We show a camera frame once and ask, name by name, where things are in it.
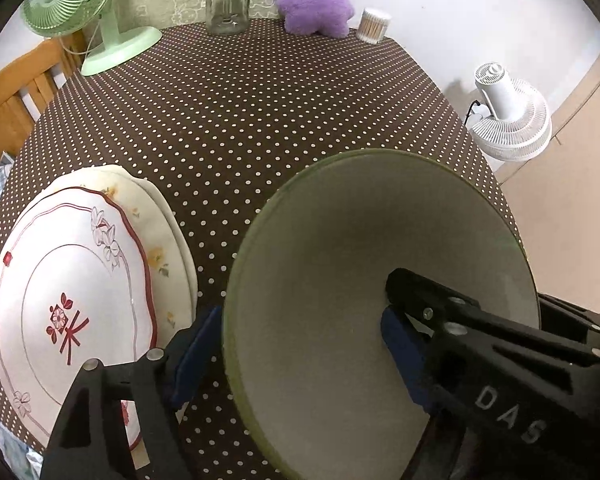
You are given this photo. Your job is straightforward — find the red patterned white plate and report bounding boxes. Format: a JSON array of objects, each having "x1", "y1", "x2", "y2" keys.
[{"x1": 0, "y1": 186, "x2": 157, "y2": 446}]

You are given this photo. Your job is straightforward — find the white standing fan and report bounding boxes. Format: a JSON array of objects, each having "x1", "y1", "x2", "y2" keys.
[{"x1": 467, "y1": 62, "x2": 552, "y2": 162}]

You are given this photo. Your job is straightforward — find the white fan power cable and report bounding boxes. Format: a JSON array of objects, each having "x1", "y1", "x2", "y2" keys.
[{"x1": 462, "y1": 98, "x2": 484, "y2": 129}]

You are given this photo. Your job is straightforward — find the brown polka dot tablecloth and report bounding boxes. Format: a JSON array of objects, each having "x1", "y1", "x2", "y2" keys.
[{"x1": 0, "y1": 16, "x2": 524, "y2": 480}]

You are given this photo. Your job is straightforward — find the wooden chair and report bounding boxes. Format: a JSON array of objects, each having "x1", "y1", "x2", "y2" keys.
[{"x1": 0, "y1": 30, "x2": 86, "y2": 158}]

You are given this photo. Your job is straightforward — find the large yellow floral plate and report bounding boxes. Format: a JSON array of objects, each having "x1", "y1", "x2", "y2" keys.
[{"x1": 59, "y1": 164, "x2": 199, "y2": 346}]

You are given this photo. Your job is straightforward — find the cotton swab container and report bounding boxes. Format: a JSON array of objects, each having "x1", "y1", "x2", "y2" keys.
[{"x1": 356, "y1": 6, "x2": 391, "y2": 44}]

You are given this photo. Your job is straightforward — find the green ceramic bowl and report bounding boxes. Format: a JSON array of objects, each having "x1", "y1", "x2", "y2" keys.
[{"x1": 223, "y1": 150, "x2": 539, "y2": 479}]

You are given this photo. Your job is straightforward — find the beige door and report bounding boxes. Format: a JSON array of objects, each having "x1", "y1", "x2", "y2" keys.
[{"x1": 496, "y1": 55, "x2": 600, "y2": 313}]

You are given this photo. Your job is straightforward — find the green desk fan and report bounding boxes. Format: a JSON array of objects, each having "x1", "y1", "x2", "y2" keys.
[{"x1": 21, "y1": 0, "x2": 162, "y2": 77}]

